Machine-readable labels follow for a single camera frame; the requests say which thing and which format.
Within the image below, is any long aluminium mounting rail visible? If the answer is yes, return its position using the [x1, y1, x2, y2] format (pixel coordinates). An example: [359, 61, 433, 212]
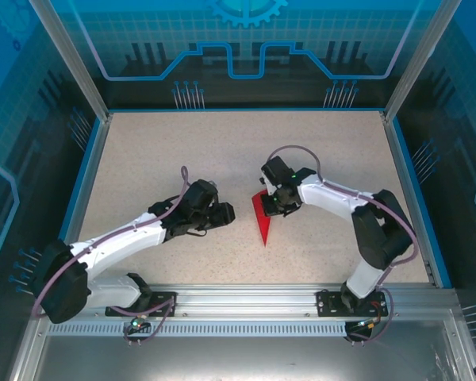
[37, 283, 459, 318]

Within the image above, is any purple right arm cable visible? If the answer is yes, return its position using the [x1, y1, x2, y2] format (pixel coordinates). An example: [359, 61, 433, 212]
[268, 144, 418, 344]

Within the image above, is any red cloth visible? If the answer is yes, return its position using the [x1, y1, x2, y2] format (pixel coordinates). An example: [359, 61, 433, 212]
[250, 190, 275, 248]

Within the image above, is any aluminium side rail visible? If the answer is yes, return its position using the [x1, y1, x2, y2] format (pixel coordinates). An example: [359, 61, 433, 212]
[49, 114, 114, 289]
[380, 112, 441, 287]

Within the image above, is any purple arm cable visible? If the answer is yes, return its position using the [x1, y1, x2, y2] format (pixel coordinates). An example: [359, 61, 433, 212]
[268, 144, 418, 344]
[31, 165, 190, 347]

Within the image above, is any green-lit cable connector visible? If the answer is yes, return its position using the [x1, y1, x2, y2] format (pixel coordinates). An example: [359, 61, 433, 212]
[129, 311, 152, 330]
[355, 315, 382, 330]

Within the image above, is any slotted grey cable duct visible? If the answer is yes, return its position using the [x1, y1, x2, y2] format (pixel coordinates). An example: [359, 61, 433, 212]
[46, 321, 449, 337]

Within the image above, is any blue edge strip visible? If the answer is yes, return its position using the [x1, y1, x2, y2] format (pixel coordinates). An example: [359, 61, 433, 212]
[43, 117, 104, 289]
[392, 118, 453, 289]

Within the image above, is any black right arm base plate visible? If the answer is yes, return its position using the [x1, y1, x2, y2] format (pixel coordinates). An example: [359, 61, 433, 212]
[316, 289, 390, 318]

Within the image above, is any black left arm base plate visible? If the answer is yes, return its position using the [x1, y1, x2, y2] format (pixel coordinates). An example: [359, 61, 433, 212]
[105, 291, 179, 318]

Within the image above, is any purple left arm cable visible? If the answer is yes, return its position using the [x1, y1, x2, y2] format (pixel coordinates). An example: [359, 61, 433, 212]
[31, 165, 190, 347]

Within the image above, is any grey metal panel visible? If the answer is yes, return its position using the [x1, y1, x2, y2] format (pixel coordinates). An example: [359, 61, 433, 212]
[7, 309, 476, 381]

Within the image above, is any aluminium frame post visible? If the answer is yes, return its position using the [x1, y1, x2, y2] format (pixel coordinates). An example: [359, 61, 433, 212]
[27, 0, 114, 122]
[382, 0, 463, 122]

